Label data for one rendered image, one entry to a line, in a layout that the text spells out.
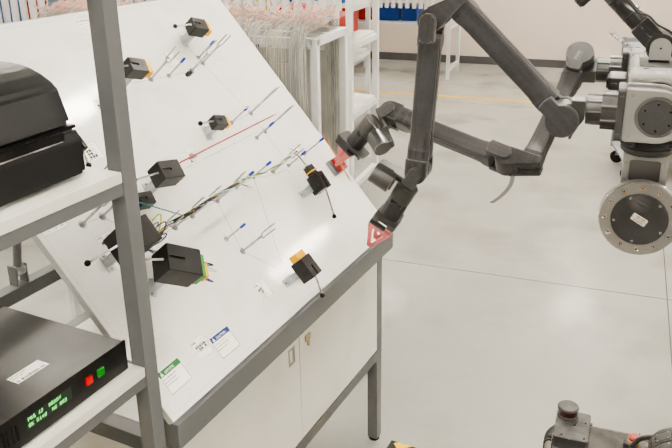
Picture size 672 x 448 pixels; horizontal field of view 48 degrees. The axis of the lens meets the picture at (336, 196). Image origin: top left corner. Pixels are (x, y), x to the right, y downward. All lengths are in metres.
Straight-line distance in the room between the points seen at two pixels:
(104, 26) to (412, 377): 2.40
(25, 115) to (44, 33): 0.84
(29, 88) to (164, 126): 0.85
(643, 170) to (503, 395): 1.47
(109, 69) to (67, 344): 0.53
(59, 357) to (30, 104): 0.47
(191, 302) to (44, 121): 0.71
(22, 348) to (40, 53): 0.82
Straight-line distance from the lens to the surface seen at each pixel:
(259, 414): 2.11
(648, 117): 1.82
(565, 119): 1.82
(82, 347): 1.53
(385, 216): 2.00
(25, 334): 1.61
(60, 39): 2.15
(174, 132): 2.15
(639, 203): 2.09
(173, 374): 1.76
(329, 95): 3.35
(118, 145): 1.37
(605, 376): 3.55
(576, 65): 2.29
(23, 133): 1.30
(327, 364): 2.42
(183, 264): 1.71
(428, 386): 3.34
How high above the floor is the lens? 1.88
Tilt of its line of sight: 20 degrees down
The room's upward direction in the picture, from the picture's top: 1 degrees counter-clockwise
